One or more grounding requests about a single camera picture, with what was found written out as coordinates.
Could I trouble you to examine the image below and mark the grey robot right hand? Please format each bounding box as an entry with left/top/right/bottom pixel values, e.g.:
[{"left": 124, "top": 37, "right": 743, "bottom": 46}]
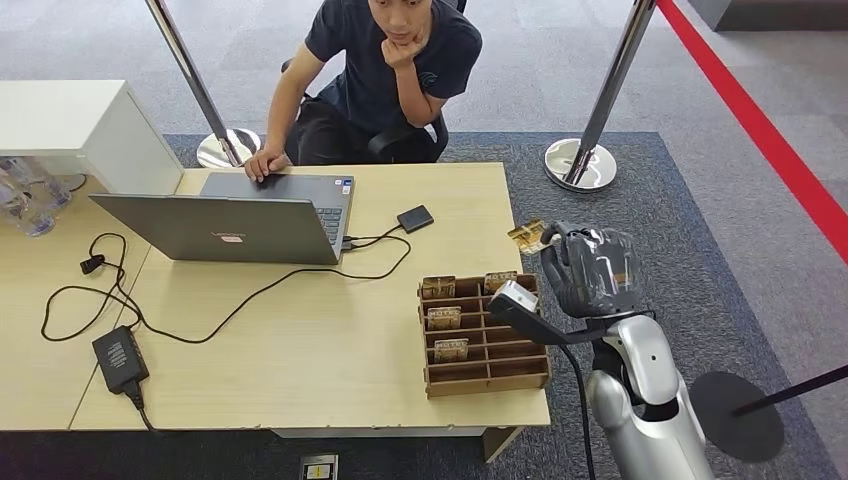
[{"left": 539, "top": 221, "right": 645, "bottom": 321}]

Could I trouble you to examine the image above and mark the person's right hand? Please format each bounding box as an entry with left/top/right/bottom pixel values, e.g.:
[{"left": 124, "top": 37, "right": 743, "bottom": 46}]
[{"left": 243, "top": 146, "right": 291, "bottom": 183}]

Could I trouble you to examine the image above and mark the person's left hand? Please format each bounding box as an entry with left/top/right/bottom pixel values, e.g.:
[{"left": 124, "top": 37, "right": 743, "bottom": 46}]
[{"left": 382, "top": 31, "right": 431, "bottom": 71}]

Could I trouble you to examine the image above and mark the brown hotel card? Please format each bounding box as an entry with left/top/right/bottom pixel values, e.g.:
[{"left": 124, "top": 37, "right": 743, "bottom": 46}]
[
  {"left": 433, "top": 338, "right": 470, "bottom": 363},
  {"left": 483, "top": 270, "right": 519, "bottom": 295},
  {"left": 426, "top": 305, "right": 463, "bottom": 331},
  {"left": 421, "top": 276, "right": 458, "bottom": 300},
  {"left": 507, "top": 219, "right": 550, "bottom": 257}
]

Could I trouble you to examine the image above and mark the person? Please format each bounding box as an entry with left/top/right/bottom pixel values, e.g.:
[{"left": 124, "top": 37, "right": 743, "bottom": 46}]
[{"left": 243, "top": 0, "right": 484, "bottom": 183}]

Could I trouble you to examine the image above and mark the wooden card holder rack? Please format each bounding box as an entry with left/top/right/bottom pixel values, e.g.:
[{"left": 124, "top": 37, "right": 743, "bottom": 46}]
[{"left": 417, "top": 272, "right": 552, "bottom": 399}]

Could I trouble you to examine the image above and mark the grey laptop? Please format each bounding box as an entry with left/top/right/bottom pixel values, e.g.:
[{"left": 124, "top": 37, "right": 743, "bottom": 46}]
[{"left": 87, "top": 172, "right": 356, "bottom": 267}]

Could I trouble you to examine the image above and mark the dark grey rug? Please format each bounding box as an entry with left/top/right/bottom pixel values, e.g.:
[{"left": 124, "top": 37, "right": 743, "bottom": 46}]
[{"left": 0, "top": 131, "right": 843, "bottom": 480}]

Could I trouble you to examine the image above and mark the small black square device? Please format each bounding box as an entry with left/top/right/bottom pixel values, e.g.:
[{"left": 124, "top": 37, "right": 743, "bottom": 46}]
[{"left": 396, "top": 204, "right": 436, "bottom": 234}]

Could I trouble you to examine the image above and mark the white cabinet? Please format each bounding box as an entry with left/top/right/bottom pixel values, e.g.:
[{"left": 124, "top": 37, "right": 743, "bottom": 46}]
[{"left": 0, "top": 80, "right": 185, "bottom": 197}]

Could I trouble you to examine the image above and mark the red barrier belt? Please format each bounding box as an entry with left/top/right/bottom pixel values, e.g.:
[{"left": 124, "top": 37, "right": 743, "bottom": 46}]
[{"left": 657, "top": 0, "right": 848, "bottom": 265}]

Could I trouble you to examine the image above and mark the clear plastic water bottle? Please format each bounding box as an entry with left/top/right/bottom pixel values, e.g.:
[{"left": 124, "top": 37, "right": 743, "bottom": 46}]
[
  {"left": 16, "top": 157, "right": 73, "bottom": 211},
  {"left": 0, "top": 170, "right": 57, "bottom": 238}
]

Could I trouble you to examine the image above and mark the black power adapter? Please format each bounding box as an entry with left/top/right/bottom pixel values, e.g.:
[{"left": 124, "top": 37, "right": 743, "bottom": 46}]
[{"left": 91, "top": 325, "right": 151, "bottom": 397}]

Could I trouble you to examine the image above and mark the floor socket box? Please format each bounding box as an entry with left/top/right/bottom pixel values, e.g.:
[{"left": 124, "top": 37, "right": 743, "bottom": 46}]
[{"left": 299, "top": 453, "right": 339, "bottom": 480}]

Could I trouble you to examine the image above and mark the dark grey plinth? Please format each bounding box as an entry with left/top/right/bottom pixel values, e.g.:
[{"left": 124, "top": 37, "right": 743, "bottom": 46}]
[{"left": 688, "top": 0, "right": 848, "bottom": 32}]

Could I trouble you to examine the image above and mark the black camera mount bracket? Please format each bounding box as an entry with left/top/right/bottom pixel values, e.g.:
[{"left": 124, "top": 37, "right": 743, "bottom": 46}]
[{"left": 487, "top": 294, "right": 607, "bottom": 347}]

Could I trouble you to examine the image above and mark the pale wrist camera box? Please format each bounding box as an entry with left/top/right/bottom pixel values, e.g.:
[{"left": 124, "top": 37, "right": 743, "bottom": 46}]
[{"left": 498, "top": 280, "right": 540, "bottom": 314}]

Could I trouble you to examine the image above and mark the chrome stanchion post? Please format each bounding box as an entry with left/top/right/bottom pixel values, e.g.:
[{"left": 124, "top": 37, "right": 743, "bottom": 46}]
[
  {"left": 144, "top": 0, "right": 262, "bottom": 170},
  {"left": 544, "top": 0, "right": 658, "bottom": 194}
]

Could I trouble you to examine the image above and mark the long black charger cable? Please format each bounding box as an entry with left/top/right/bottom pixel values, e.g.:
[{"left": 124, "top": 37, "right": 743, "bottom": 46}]
[{"left": 39, "top": 231, "right": 413, "bottom": 346}]

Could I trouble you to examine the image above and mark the thin black device cable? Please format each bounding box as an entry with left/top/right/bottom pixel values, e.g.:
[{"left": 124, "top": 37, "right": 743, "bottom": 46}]
[{"left": 341, "top": 225, "right": 404, "bottom": 252}]

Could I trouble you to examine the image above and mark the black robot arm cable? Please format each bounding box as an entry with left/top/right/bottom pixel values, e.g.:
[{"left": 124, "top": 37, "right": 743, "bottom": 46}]
[{"left": 559, "top": 343, "right": 599, "bottom": 480}]

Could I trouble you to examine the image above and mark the black stanchion post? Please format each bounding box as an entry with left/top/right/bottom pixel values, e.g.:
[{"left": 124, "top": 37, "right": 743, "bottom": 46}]
[{"left": 688, "top": 362, "right": 848, "bottom": 464}]

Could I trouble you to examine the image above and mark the black mains cable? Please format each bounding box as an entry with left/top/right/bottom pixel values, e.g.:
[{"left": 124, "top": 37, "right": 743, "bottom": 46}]
[{"left": 127, "top": 384, "right": 158, "bottom": 433}]

